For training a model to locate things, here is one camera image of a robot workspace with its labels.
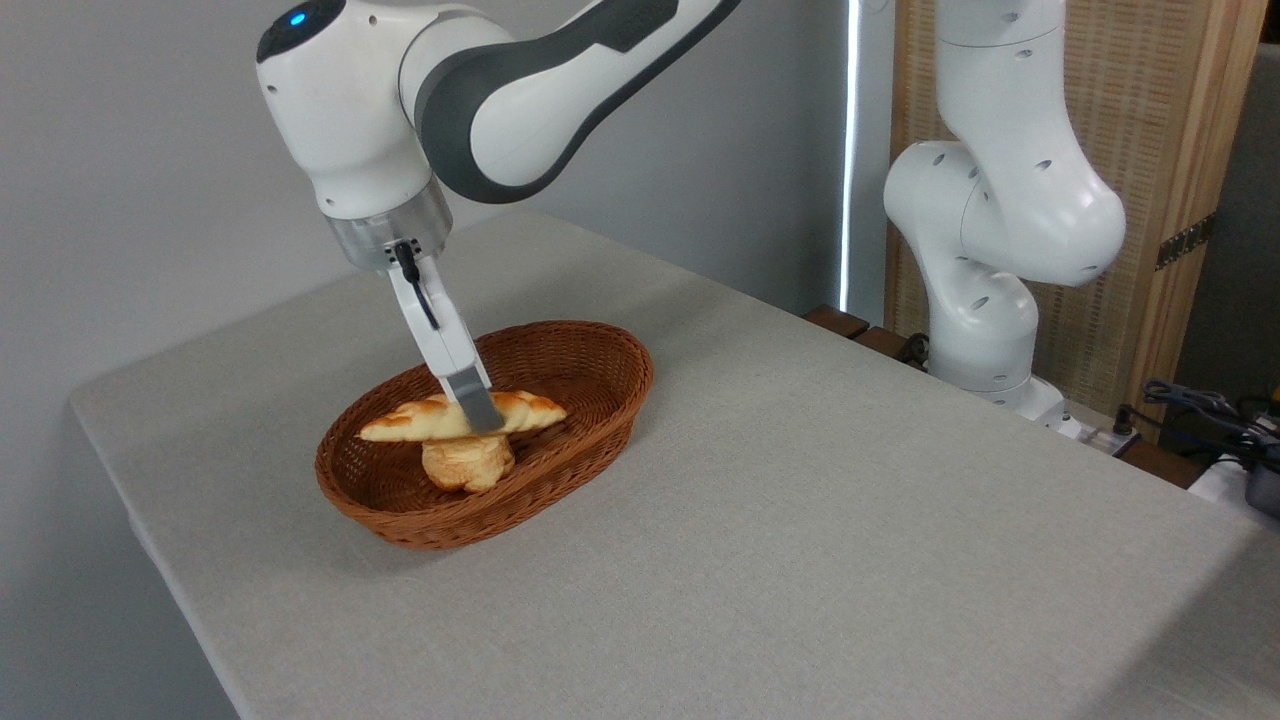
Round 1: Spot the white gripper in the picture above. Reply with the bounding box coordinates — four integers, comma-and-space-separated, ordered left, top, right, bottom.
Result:
386, 256, 505, 437

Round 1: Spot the long braided bread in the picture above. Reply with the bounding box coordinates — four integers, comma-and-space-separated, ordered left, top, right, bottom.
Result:
357, 390, 569, 444

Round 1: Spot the round croissant bread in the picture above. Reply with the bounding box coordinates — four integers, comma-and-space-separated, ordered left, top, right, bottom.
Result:
421, 432, 517, 494

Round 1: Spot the brown wicker basket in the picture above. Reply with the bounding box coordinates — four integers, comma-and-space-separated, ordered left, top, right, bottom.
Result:
315, 320, 655, 551

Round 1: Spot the grey table cloth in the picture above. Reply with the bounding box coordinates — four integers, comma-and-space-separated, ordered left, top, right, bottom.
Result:
70, 210, 1280, 720

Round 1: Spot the white power strip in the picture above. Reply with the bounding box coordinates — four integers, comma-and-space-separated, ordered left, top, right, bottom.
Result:
1058, 415, 1143, 458

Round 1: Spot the metal screen hinge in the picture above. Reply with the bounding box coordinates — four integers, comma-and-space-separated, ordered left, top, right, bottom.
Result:
1155, 212, 1218, 272

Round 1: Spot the wooden rattan folding screen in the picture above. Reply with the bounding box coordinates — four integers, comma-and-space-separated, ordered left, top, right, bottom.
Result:
885, 0, 1271, 441

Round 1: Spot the dark grey device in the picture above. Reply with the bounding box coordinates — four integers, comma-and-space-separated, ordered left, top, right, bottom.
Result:
1244, 460, 1280, 519

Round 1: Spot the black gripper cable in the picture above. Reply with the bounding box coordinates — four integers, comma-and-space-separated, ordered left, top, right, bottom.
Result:
392, 239, 442, 332

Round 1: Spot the black cable bundle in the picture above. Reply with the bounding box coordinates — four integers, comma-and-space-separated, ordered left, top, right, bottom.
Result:
1115, 378, 1280, 473

